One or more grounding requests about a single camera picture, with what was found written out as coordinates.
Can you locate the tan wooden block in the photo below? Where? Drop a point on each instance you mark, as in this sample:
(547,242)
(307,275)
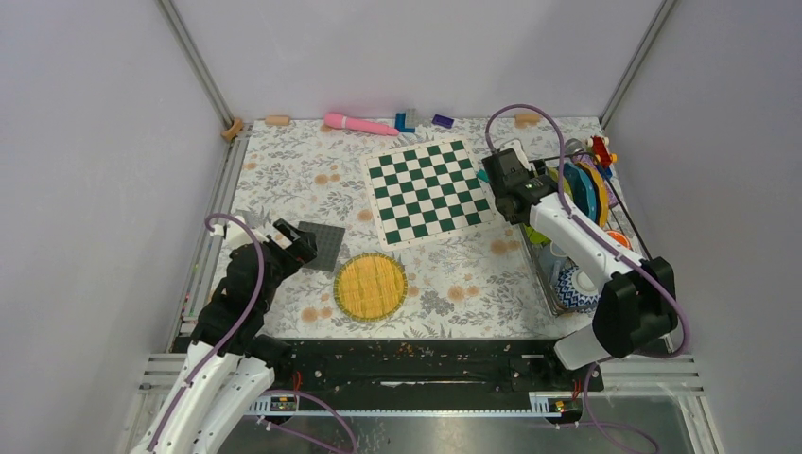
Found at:
(277,120)
(523,120)

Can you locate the corner wooden block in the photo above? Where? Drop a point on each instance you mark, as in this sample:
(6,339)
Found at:
(232,132)

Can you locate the grey block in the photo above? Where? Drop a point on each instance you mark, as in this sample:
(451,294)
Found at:
(411,118)

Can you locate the woven bamboo tray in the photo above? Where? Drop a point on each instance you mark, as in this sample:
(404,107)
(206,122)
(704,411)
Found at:
(370,287)

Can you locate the pink wand massager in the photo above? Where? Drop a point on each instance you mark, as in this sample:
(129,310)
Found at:
(343,122)

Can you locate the red yellow toy figure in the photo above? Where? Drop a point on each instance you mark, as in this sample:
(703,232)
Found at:
(599,146)

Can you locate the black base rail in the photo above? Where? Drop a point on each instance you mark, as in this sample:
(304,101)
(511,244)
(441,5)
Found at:
(425,375)

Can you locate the dark grey building baseplate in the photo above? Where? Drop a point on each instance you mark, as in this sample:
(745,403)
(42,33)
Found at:
(328,240)

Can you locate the right tan wooden block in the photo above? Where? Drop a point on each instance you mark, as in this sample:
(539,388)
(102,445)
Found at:
(523,120)

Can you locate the lime green plate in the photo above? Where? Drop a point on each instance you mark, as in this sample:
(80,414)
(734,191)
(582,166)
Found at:
(535,237)

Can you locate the left tan wooden block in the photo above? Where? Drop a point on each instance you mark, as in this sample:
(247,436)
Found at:
(277,120)

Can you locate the blue dotted plate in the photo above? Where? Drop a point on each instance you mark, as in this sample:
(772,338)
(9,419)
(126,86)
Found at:
(582,189)

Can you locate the blue L-shaped block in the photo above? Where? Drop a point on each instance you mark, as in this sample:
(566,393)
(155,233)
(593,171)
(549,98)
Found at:
(402,125)

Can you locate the green white chessboard mat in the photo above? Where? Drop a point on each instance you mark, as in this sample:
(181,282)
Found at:
(426,192)

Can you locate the orange mug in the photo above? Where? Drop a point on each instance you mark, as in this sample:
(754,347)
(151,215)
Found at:
(621,238)

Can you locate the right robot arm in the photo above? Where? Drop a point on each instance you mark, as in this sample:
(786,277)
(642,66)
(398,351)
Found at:
(636,303)

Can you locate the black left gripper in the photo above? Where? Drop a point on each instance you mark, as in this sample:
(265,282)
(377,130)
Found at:
(302,250)

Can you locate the black wire dish rack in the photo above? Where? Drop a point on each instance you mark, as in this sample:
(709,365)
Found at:
(619,220)

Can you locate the blue white patterned bowl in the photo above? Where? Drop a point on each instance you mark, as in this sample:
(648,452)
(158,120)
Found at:
(575,291)

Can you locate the yellow dotted plate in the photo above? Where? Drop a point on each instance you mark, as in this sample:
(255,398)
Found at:
(603,197)

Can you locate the clear plastic cup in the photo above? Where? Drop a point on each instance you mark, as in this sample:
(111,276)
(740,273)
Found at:
(552,259)

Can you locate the purple brick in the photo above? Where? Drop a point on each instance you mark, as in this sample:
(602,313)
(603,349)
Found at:
(442,121)

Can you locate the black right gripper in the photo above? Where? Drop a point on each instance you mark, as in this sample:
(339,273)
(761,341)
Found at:
(541,168)

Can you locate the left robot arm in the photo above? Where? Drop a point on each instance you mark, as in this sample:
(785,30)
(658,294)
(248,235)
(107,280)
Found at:
(228,362)

